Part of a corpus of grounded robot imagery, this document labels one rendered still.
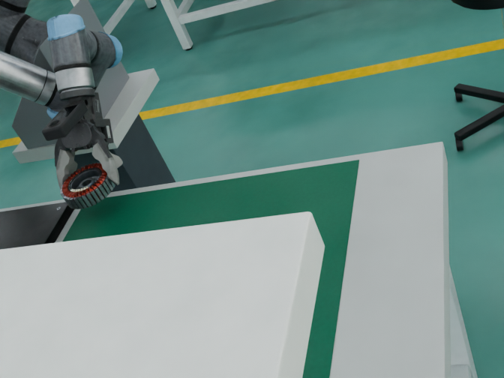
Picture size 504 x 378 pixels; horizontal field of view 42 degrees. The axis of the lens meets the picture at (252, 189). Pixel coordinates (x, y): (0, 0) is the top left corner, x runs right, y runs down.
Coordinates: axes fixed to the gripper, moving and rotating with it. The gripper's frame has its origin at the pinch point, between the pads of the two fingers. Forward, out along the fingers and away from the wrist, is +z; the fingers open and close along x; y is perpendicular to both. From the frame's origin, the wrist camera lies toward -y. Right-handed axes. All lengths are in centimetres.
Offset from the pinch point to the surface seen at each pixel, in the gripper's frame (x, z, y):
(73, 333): -53, 8, -80
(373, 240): -59, 15, -11
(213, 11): 57, -81, 224
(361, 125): -28, -6, 148
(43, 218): 12.9, 4.8, 0.7
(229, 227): -62, 3, -73
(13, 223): 21.0, 4.9, 0.8
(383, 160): -59, 3, 5
